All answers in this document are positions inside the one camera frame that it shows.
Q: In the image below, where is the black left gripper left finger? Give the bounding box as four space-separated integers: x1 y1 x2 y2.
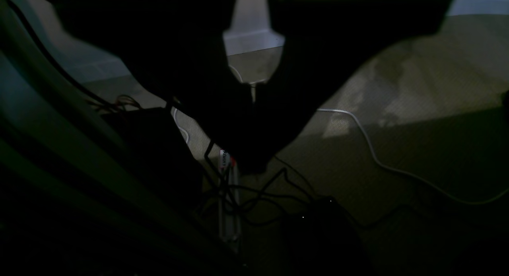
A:
56 0 255 174

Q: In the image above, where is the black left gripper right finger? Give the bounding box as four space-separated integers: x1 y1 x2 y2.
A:
251 0 453 173

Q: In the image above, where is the white power strip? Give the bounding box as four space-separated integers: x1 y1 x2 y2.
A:
218 149 242 254

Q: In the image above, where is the white cable on floor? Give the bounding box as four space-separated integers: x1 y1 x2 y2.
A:
317 108 509 205

